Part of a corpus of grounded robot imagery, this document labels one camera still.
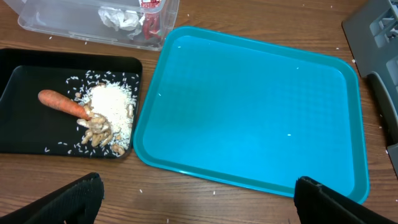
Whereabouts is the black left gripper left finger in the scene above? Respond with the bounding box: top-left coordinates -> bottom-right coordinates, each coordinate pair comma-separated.
1,172 -> 104,224

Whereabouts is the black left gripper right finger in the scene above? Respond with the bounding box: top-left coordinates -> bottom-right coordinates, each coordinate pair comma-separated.
294,176 -> 397,224

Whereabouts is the food scraps and rice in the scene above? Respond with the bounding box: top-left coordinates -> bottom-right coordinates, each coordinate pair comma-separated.
43,70 -> 140,157

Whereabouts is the orange carrot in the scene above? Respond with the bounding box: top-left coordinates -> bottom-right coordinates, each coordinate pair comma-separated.
38,90 -> 90,120

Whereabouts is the white tissue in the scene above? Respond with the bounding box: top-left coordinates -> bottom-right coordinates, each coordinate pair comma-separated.
98,7 -> 145,39

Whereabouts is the red snack wrapper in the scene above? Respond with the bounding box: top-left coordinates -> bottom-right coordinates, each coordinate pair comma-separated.
139,0 -> 162,40

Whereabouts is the clear plastic waste bin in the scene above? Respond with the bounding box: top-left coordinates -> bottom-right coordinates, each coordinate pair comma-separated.
4,0 -> 180,51

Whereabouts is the black plastic tray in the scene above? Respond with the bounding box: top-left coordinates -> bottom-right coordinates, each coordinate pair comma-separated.
1,49 -> 142,159

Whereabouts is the teal plastic tray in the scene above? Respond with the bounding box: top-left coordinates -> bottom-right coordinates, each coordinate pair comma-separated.
133,26 -> 370,203

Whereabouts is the grey plastic dish rack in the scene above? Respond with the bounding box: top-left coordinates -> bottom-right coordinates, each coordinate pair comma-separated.
342,0 -> 397,171

